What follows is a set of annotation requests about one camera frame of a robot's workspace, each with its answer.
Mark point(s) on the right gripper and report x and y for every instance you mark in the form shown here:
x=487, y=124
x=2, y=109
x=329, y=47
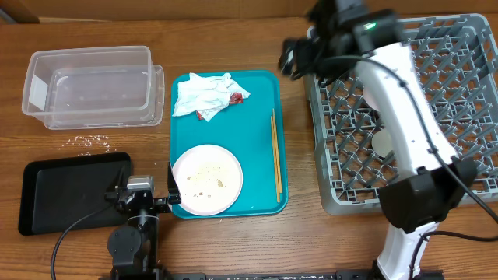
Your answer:
x=303, y=48

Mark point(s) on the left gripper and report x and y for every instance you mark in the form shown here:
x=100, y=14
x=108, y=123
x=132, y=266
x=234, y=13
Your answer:
x=164, y=204

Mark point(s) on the small pink bowl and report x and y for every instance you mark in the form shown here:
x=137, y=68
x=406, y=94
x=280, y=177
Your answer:
x=369, y=99

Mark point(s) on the wooden chopstick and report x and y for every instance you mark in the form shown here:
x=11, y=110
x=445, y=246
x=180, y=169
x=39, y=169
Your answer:
x=277, y=146
x=274, y=149

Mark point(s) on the white paper cup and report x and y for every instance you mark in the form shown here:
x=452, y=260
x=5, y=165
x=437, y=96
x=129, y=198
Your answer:
x=381, y=143

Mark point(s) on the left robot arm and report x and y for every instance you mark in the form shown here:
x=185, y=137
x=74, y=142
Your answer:
x=134, y=245

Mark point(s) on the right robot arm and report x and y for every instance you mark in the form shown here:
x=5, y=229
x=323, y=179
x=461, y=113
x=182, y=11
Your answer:
x=432, y=178

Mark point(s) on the grey dishwasher rack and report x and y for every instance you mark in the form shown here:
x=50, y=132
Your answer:
x=456, y=63

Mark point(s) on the rice pile on plate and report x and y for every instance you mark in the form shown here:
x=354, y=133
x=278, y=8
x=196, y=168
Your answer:
x=207, y=179

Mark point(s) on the large pink plate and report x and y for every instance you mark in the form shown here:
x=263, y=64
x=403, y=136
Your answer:
x=219, y=202

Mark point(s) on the spilled rice grains on table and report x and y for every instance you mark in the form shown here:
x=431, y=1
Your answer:
x=86, y=145

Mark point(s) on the black plastic tray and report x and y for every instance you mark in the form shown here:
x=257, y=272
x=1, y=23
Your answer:
x=58, y=192

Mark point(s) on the red wrapper scrap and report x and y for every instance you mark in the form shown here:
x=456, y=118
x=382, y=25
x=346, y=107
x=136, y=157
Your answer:
x=234, y=99

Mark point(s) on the teal serving tray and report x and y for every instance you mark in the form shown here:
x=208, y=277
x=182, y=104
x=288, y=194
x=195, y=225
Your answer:
x=244, y=129

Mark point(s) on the crumpled white napkin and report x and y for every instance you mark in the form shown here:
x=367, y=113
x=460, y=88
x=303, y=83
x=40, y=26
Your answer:
x=210, y=94

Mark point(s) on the clear plastic storage bin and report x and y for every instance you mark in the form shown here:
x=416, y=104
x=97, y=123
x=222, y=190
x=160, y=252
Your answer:
x=94, y=87

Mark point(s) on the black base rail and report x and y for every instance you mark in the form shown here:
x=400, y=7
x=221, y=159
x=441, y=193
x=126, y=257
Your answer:
x=338, y=275

